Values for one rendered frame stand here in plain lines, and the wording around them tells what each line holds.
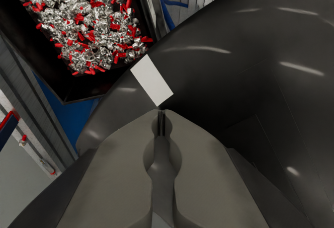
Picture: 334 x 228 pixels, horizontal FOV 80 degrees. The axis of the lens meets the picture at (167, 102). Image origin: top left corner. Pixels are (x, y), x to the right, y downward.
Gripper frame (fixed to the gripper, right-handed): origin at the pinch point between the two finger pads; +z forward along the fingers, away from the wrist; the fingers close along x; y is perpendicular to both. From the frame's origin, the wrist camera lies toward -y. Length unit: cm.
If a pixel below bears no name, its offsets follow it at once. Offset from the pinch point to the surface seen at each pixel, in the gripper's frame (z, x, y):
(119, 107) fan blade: 2.9, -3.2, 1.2
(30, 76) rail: 25.1, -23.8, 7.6
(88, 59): 16.5, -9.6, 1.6
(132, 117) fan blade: 2.3, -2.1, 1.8
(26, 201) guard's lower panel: 49, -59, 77
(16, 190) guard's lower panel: 54, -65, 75
